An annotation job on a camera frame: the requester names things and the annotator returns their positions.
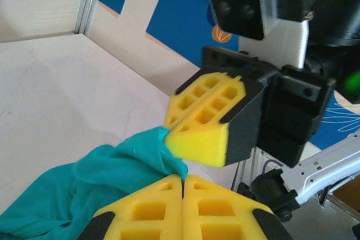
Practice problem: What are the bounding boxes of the teal t-shirt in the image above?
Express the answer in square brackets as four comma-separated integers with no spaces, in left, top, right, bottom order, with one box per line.
[0,126,189,240]

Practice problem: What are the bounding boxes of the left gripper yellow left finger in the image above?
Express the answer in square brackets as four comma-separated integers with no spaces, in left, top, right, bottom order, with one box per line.
[77,174,184,240]

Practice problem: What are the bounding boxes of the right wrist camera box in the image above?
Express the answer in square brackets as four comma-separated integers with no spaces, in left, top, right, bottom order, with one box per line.
[206,0,343,69]

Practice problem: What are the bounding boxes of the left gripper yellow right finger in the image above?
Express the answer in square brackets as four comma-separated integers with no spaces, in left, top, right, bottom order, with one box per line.
[182,174,293,240]

